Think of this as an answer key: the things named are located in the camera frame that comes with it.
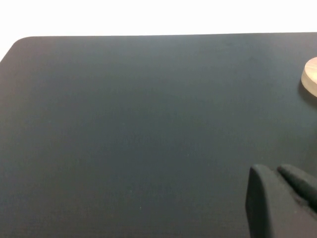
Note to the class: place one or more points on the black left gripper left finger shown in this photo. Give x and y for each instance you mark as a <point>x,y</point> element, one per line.
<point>270,210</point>

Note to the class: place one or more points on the wooden headphone stand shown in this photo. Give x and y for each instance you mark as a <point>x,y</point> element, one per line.
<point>310,77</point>

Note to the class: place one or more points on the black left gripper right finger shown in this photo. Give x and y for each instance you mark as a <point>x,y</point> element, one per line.
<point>302,186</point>

